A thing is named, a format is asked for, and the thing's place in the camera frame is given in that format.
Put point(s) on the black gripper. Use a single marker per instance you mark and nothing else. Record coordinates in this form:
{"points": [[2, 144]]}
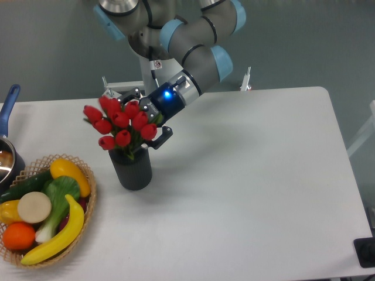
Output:
{"points": [[162, 104]]}

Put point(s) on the red tulip bouquet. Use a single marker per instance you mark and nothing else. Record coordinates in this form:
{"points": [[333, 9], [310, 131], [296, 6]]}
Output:
{"points": [[124, 128]]}

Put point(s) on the dark grey ribbed vase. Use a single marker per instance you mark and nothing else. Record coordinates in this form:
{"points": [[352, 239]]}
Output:
{"points": [[134, 174]]}

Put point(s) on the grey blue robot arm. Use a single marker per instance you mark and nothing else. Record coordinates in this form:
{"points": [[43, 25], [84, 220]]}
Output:
{"points": [[179, 60]]}

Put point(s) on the red tipped clamp screw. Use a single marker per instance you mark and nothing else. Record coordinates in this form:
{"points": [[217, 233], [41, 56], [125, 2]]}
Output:
{"points": [[245, 85]]}

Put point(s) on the dark red vegetable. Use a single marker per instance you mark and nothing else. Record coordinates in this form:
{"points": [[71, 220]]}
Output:
{"points": [[83, 203]]}

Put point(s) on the green bok choy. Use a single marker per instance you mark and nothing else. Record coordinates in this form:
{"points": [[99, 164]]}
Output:
{"points": [[56, 190]]}

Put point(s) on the woven wicker basket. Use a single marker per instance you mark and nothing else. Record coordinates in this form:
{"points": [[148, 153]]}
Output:
{"points": [[38, 166]]}

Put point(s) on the yellow banana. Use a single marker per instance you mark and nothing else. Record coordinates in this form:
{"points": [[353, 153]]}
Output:
{"points": [[60, 241]]}

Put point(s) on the dark green cucumber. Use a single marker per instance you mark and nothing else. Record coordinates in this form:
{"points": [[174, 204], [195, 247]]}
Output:
{"points": [[31, 184]]}

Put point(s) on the beige round disc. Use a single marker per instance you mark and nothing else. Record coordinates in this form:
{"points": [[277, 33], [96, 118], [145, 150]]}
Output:
{"points": [[34, 207]]}

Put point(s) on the yellow bell pepper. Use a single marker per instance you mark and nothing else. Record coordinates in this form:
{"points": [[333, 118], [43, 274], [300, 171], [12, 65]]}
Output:
{"points": [[9, 212]]}

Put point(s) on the orange fruit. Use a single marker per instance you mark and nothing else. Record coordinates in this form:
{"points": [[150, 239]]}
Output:
{"points": [[19, 236]]}

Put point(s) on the black device at table edge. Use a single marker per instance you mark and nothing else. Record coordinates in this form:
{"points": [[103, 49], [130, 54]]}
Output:
{"points": [[364, 248]]}

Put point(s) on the white table clamp bracket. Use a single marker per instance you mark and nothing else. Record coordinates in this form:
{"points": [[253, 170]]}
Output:
{"points": [[115, 90]]}

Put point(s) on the blue handled saucepan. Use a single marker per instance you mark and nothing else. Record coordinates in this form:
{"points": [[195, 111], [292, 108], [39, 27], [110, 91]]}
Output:
{"points": [[11, 162]]}

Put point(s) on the white frame at right edge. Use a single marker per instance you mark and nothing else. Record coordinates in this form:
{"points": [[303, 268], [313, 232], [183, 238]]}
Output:
{"points": [[362, 135]]}

